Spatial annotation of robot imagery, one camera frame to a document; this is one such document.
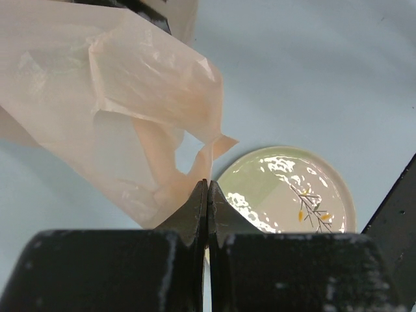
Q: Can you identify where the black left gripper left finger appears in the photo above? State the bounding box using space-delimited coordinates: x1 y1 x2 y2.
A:
1 180 208 311

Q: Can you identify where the translucent peach plastic bag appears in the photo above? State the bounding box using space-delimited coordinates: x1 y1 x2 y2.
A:
1 1 236 228

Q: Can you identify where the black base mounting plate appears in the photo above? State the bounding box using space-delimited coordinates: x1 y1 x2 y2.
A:
363 158 415 298

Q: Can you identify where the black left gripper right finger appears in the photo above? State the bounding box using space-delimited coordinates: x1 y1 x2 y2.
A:
207 182 406 311

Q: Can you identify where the round cream green plate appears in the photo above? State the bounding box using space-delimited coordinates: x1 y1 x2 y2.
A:
217 146 357 233

